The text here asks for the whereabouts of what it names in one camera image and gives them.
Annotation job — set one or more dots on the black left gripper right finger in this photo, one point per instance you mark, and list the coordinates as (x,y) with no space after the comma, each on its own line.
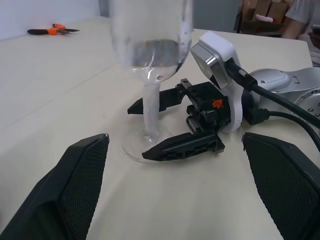
(290,187)

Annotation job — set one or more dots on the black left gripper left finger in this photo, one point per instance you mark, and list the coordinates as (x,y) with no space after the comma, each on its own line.
(57,190)

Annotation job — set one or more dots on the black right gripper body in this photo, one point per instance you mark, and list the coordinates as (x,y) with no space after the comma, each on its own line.
(210,112)

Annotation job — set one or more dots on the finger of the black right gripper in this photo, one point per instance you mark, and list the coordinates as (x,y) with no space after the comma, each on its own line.
(182,147)
(171,98)

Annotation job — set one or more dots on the clear plastic wine glass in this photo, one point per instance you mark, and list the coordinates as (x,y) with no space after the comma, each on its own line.
(150,100)

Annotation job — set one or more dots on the pink object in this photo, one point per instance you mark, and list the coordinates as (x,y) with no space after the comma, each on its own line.
(264,18)

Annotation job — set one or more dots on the stacked cardboard boxes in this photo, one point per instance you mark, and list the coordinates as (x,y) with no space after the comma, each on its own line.
(262,7)

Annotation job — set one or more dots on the person in grey shirt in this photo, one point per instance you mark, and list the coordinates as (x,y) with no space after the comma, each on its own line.
(300,12)

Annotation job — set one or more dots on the orange and black pliers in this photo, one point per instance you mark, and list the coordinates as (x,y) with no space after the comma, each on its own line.
(52,31)

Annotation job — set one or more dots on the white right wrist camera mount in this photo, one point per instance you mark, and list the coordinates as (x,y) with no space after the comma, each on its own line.
(225,47)

